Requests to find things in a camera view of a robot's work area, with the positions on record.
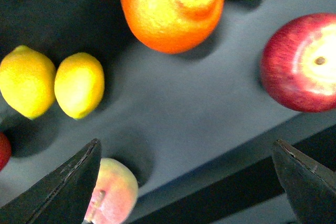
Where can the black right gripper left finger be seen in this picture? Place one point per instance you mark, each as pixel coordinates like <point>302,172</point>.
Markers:
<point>63,195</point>

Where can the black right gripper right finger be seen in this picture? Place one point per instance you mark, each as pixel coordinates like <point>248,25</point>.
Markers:
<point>309,185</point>

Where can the yellow lemon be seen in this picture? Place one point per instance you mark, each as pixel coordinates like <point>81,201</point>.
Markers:
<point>79,85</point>
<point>27,81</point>

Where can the pink yellow peach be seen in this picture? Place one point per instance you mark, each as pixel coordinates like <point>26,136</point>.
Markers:
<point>114,195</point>

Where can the red apple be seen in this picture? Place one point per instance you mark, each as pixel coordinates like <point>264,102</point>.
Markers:
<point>297,66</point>

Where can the large orange with stem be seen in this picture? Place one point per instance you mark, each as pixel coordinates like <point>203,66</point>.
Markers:
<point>172,26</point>

